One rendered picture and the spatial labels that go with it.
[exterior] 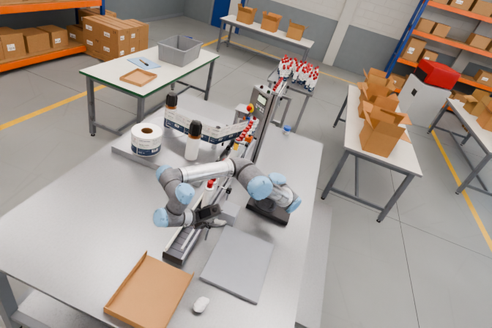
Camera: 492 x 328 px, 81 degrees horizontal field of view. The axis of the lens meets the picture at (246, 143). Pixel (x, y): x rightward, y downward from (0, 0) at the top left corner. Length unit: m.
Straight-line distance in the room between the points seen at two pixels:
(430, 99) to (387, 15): 3.08
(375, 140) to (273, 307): 2.10
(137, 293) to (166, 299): 0.13
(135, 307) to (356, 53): 8.66
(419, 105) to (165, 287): 6.27
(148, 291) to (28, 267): 0.53
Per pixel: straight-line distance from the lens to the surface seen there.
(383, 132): 3.17
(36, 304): 2.28
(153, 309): 1.48
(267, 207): 1.87
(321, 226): 2.03
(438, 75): 6.92
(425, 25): 8.61
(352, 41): 9.25
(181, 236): 1.63
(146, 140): 2.01
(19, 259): 1.71
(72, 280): 1.59
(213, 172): 1.34
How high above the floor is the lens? 2.17
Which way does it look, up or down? 32 degrees down
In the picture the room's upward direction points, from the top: 16 degrees clockwise
